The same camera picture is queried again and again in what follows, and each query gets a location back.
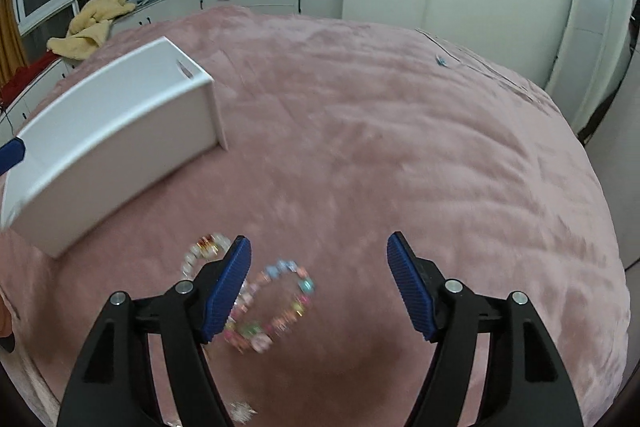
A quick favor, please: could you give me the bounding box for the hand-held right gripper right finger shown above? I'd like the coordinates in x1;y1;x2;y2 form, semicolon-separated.
386;231;584;427

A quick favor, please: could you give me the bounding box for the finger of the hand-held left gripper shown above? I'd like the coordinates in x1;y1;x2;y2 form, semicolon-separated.
0;139;26;175

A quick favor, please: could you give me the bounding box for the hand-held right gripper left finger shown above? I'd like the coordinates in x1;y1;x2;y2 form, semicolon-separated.
57;235;252;427

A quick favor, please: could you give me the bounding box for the white and red bead bracelet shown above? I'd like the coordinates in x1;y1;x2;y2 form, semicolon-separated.
180;233;234;282

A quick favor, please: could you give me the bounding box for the colourful bead bracelet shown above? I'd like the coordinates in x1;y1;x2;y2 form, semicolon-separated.
223;259;317;354

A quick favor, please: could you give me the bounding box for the white storage box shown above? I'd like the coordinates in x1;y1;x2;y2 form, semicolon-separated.
0;36;229;259

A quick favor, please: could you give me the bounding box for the small sparkly jewelry piece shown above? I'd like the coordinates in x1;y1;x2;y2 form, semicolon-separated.
227;401;259;424

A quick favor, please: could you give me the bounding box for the red cloth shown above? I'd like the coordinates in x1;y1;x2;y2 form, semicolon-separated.
0;51;60;108

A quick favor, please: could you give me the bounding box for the orange curtain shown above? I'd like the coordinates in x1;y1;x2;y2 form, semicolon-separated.
0;0;29;85

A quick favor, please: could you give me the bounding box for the pink plush blanket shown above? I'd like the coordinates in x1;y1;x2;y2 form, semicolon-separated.
0;4;632;427

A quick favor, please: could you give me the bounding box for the yellow towel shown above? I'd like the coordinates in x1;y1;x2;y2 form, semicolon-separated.
46;0;137;60

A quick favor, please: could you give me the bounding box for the white door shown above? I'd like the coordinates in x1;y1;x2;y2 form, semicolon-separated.
544;0;617;132

